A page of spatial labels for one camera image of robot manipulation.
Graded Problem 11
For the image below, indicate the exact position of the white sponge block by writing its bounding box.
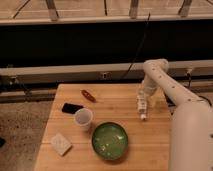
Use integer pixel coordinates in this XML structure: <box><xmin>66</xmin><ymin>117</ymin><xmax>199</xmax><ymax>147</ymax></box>
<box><xmin>50</xmin><ymin>133</ymin><xmax>72</xmax><ymax>156</ymax></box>

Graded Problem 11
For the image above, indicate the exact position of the green bowl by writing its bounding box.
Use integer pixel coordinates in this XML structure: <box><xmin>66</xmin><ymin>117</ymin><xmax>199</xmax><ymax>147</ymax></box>
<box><xmin>91</xmin><ymin>122</ymin><xmax>128</xmax><ymax>161</ymax></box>

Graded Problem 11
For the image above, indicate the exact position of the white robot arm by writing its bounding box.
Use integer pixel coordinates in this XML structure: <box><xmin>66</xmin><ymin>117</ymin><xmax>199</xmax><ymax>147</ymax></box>
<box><xmin>142</xmin><ymin>59</ymin><xmax>213</xmax><ymax>171</ymax></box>

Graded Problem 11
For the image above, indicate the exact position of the black hanging cable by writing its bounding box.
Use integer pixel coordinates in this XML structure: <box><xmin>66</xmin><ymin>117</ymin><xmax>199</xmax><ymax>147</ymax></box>
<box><xmin>119</xmin><ymin>12</ymin><xmax>152</xmax><ymax>81</ymax></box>

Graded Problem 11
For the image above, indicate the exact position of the black smartphone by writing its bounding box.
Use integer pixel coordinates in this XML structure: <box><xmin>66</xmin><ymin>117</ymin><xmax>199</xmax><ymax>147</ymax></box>
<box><xmin>62</xmin><ymin>103</ymin><xmax>83</xmax><ymax>114</ymax></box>

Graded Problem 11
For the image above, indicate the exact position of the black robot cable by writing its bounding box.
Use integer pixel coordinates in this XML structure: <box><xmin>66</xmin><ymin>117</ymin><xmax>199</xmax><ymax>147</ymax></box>
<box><xmin>186</xmin><ymin>72</ymin><xmax>213</xmax><ymax>107</ymax></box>

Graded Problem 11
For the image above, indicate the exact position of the white plastic bottle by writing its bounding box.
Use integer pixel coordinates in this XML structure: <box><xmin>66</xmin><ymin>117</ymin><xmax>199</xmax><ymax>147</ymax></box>
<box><xmin>137</xmin><ymin>95</ymin><xmax>147</xmax><ymax>120</ymax></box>

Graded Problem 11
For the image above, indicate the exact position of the clear plastic cup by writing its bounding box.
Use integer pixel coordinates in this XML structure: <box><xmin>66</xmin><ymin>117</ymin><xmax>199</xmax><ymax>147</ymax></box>
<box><xmin>74</xmin><ymin>108</ymin><xmax>93</xmax><ymax>131</ymax></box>

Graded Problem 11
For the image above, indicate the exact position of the red chili pepper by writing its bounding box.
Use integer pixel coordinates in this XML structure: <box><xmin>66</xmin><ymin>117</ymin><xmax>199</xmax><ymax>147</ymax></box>
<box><xmin>81</xmin><ymin>90</ymin><xmax>96</xmax><ymax>103</ymax></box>

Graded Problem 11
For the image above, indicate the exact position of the wall power outlet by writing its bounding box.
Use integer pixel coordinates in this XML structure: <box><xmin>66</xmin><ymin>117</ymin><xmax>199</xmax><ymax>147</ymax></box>
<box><xmin>101</xmin><ymin>72</ymin><xmax>111</xmax><ymax>80</ymax></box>

